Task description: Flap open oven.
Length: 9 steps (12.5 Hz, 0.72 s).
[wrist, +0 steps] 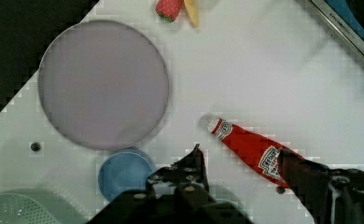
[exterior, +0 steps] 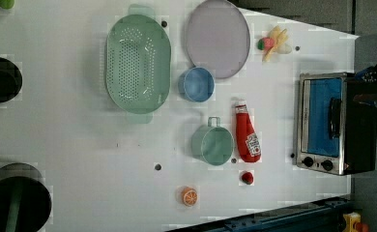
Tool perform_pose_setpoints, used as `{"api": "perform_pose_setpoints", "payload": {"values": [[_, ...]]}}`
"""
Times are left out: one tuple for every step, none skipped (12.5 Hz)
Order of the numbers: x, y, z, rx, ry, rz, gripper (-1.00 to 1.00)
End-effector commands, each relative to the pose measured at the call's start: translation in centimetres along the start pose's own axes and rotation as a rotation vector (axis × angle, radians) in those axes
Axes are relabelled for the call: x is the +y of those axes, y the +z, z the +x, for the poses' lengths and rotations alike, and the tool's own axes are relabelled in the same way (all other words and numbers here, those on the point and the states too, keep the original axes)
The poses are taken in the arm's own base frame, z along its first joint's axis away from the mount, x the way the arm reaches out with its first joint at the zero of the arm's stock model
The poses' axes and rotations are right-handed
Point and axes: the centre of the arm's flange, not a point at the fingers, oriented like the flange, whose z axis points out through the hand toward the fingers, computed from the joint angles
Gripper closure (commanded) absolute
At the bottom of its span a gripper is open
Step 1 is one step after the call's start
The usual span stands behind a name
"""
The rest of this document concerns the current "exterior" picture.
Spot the toy strawberry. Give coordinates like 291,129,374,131
257,37,275,51

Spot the orange slice toy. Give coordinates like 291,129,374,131
181,187,198,207

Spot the black robot base lower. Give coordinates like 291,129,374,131
0,163,52,232

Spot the yellow red object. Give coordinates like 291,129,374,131
342,212,369,232

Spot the lilac round plate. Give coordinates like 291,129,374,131
186,0,250,78

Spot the green mug with handle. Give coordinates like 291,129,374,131
191,117,234,166

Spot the black robot base upper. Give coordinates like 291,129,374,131
0,57,22,102

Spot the green ball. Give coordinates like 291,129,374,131
0,0,15,10

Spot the peeled banana toy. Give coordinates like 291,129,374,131
263,26,292,62

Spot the red ketchup bottle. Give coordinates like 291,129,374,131
235,101,261,162

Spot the silver black toaster oven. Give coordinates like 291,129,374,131
296,72,377,176

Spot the red toy berry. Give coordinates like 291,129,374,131
241,172,254,185

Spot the green perforated colander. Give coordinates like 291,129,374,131
105,4,171,124

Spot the blue metal frame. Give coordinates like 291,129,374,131
168,197,353,232

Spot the blue cup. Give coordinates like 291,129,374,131
178,67,215,102

